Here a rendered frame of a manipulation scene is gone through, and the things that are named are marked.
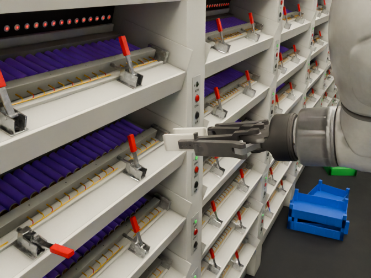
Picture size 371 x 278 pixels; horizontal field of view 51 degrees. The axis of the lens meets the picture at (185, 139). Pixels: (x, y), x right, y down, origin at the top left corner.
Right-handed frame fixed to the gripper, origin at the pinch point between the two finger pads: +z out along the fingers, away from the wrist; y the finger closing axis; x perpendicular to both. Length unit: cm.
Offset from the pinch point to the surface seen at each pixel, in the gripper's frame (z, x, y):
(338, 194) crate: 5, -105, 186
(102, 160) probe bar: 17.3, -2.9, -4.1
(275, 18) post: 6, 16, 88
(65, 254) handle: 5.6, -7.1, -27.1
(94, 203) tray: 13.6, -7.6, -12.3
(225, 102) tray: 15, -6, 54
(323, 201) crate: 9, -94, 155
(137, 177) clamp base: 12.4, -7.8, -0.8
